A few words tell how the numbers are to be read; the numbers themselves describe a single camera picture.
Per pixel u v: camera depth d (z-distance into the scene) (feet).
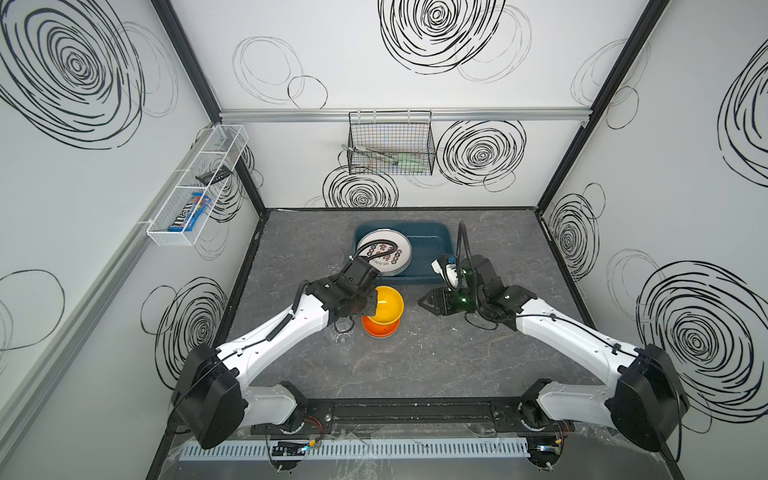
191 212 2.36
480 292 2.03
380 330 2.81
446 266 2.35
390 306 2.73
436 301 2.32
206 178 2.57
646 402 1.32
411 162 2.84
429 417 2.47
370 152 2.78
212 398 1.29
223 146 3.01
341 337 2.84
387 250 2.36
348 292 1.99
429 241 3.53
